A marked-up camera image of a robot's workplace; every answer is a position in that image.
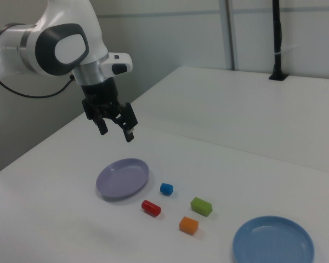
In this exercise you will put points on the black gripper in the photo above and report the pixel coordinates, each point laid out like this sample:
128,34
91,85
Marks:
100,96

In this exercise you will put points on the blue block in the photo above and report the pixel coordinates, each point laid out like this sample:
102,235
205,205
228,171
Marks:
166,189

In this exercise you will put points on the red cylinder block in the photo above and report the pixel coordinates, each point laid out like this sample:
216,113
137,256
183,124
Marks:
150,208

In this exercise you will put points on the green block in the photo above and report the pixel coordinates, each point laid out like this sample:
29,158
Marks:
201,206

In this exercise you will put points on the orange block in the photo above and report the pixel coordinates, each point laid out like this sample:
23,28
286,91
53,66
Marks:
188,225

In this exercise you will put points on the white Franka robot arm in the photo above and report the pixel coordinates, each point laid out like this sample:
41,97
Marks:
71,16

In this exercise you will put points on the purple plate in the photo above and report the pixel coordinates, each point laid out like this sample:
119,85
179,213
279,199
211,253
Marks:
122,179

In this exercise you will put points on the black stand pole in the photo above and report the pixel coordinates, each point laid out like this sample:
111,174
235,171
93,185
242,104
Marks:
277,35

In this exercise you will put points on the blue plate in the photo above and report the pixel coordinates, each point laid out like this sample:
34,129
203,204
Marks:
272,241

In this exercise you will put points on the grey partition post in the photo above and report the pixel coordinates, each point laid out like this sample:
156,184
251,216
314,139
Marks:
231,35

